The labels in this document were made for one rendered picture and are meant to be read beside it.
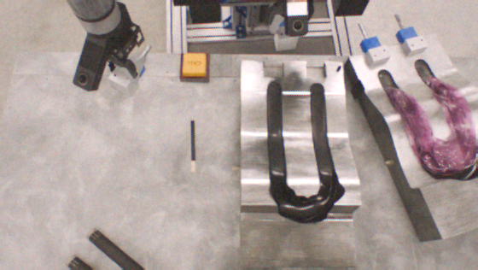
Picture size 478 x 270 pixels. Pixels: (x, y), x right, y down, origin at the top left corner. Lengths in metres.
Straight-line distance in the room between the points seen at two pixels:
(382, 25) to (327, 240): 1.56
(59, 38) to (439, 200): 1.90
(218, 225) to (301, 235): 0.20
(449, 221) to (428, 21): 1.58
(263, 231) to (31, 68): 0.77
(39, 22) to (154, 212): 1.58
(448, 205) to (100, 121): 0.87
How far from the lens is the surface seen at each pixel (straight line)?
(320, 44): 1.89
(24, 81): 1.23
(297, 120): 0.97
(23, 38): 2.36
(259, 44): 1.85
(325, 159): 0.93
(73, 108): 1.14
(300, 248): 0.93
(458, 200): 1.02
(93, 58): 0.82
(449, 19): 2.47
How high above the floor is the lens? 1.78
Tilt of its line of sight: 71 degrees down
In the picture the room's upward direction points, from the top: 4 degrees clockwise
